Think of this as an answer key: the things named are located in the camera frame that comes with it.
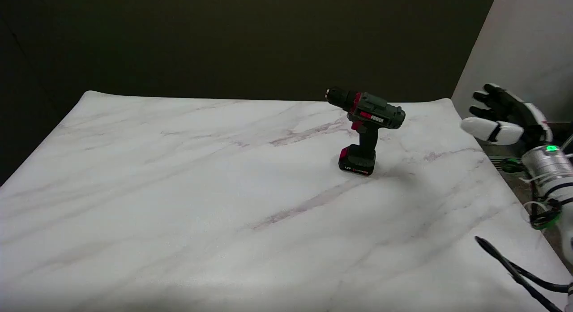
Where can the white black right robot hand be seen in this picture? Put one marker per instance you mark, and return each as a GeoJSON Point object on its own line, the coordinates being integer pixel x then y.
{"type": "Point", "coordinates": [519, 117]}

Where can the metal floor vent grille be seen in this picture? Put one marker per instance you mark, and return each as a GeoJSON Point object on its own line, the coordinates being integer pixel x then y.
{"type": "Point", "coordinates": [498, 160]}

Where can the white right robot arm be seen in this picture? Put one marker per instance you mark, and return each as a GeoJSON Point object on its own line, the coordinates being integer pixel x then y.
{"type": "Point", "coordinates": [549, 168]}

